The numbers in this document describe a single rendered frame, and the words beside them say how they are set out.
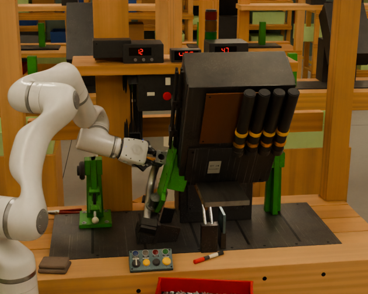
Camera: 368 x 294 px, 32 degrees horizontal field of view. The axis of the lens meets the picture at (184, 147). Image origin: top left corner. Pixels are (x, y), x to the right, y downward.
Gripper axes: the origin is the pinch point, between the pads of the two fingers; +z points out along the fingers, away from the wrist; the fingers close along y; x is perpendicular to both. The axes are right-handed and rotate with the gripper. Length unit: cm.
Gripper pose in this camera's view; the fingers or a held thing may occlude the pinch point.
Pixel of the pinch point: (158, 158)
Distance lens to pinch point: 243.2
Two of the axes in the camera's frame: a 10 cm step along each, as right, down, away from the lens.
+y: 1.1, -8.6, 5.0
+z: 9.3, 2.6, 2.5
